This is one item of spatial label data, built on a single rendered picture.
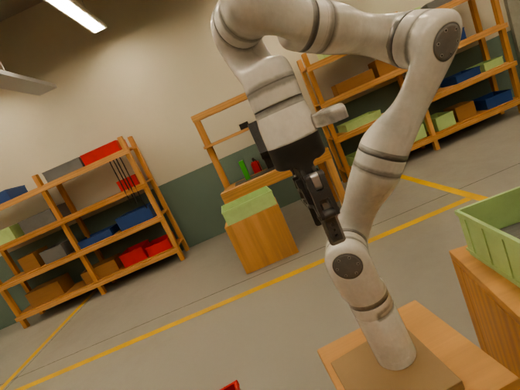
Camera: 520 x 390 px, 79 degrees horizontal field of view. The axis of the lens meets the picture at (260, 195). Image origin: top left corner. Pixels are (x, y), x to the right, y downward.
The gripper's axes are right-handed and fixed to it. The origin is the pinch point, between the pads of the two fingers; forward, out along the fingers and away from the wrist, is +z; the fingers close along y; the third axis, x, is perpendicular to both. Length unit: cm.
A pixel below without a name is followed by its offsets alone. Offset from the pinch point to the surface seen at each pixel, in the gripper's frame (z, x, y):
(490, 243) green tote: 40, 48, -41
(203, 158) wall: -8, -92, -516
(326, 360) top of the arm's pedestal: 45, -10, -29
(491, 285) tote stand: 51, 43, -38
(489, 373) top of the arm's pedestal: 44.8, 20.1, -8.8
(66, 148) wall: -116, -297, -515
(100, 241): 47, -291, -456
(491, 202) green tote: 35, 60, -54
